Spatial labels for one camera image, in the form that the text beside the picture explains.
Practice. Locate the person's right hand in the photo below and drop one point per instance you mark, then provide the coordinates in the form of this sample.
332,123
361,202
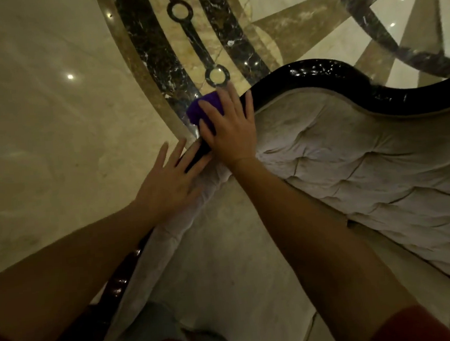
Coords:
233,136

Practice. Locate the person's left hand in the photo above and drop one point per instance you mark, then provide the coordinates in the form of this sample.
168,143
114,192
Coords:
168,186

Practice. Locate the person's left little finger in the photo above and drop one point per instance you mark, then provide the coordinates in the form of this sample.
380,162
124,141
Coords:
161,160

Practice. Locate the person's left middle finger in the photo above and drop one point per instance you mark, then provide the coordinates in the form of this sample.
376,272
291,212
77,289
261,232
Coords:
192,159

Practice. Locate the person's left thumb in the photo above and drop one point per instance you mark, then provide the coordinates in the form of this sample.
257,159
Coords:
199,191

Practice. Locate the person's right middle finger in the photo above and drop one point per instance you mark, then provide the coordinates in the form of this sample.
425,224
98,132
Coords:
225,100

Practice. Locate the person's right thumb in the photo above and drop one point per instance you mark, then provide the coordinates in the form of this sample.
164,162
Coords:
206,133

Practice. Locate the person's right little finger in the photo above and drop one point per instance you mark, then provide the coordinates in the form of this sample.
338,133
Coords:
249,104

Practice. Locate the purple cleaning cloth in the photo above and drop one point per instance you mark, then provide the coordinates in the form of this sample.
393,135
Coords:
201,110

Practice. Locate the person's left forearm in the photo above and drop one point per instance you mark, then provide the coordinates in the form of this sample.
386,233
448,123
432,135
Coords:
69,266

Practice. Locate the person's right forearm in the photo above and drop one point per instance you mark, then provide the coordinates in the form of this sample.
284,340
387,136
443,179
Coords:
312,239

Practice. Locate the beige tufted sofa black frame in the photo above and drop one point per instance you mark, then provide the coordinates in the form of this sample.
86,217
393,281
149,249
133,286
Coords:
365,173

